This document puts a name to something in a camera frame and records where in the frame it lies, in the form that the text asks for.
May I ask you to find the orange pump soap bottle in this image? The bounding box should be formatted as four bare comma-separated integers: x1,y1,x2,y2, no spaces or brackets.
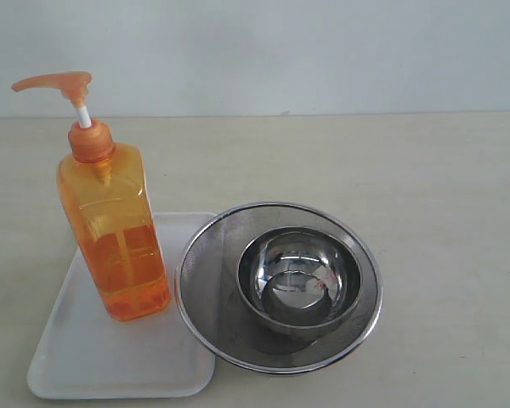
11,71,171,321

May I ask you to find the stainless steel bowl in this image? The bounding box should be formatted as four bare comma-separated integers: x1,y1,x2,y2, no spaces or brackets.
235,226,363,342

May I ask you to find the steel mesh strainer basket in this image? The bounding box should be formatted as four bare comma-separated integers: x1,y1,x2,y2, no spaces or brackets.
175,201,383,375

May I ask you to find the white rectangular plastic tray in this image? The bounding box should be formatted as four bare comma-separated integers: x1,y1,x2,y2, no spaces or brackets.
26,211,218,400

